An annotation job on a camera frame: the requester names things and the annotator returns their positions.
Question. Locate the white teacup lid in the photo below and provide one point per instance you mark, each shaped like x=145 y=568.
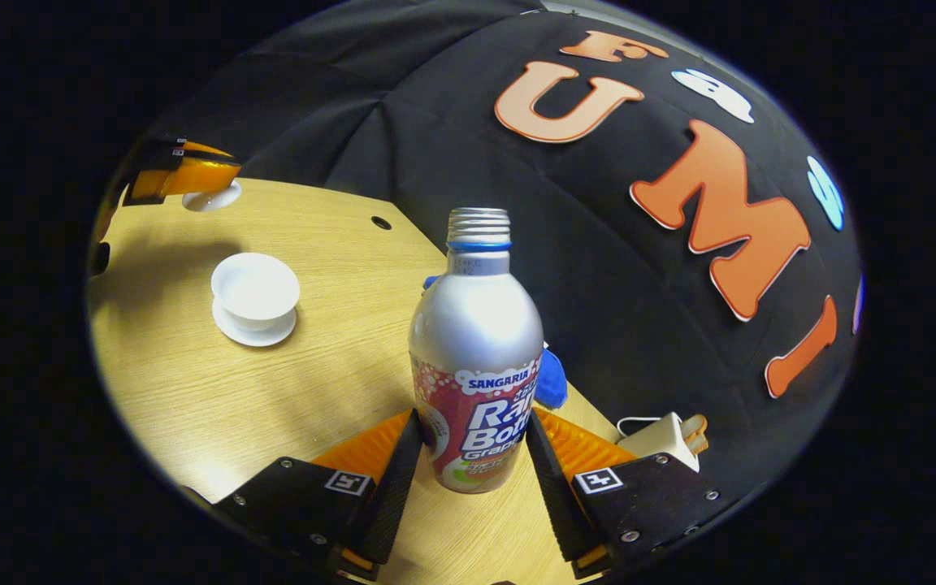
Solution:
x=212 y=199

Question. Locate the white teacup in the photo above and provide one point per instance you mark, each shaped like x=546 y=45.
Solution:
x=255 y=288

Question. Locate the white saucer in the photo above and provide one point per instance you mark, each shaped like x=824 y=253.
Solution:
x=261 y=335

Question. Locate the white toaster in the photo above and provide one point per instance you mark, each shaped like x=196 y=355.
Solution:
x=663 y=439

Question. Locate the silver water bottle red label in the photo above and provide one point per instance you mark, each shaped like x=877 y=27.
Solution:
x=476 y=341

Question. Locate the black backdrop cloth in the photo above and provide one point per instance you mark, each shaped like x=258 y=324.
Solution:
x=598 y=284

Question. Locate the dark grey side cloth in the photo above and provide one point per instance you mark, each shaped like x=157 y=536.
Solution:
x=289 y=106

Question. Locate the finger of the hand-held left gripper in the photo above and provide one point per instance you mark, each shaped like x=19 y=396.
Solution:
x=192 y=175

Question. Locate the blue towel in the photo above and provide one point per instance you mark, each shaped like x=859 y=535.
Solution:
x=551 y=382

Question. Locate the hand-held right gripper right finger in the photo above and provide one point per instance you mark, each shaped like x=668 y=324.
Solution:
x=549 y=496

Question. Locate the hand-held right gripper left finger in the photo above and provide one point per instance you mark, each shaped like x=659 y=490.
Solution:
x=395 y=487

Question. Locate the brown bread slice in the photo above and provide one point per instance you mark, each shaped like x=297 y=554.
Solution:
x=699 y=444
x=695 y=426

